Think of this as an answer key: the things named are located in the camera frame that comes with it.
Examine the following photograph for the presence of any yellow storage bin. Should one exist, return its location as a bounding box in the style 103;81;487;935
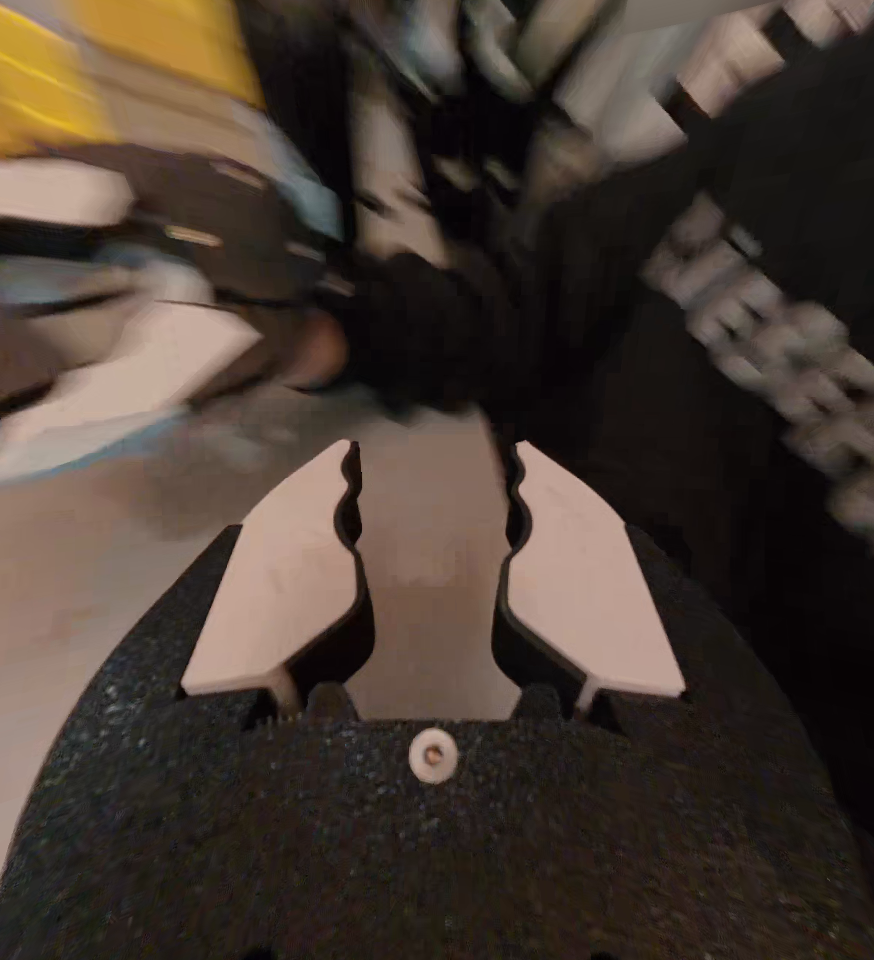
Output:
0;0;267;161

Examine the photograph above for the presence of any person's black printed top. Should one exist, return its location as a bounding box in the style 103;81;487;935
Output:
377;0;874;886

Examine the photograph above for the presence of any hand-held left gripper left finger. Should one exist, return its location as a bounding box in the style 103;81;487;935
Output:
180;439;376;715

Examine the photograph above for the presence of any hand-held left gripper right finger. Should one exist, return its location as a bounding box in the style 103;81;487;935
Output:
491;441;687;715

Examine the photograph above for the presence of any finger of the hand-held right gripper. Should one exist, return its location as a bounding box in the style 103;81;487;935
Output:
0;159;136;228
0;300;264;490

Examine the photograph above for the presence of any person's right hand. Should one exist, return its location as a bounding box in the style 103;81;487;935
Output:
279;307;350;393

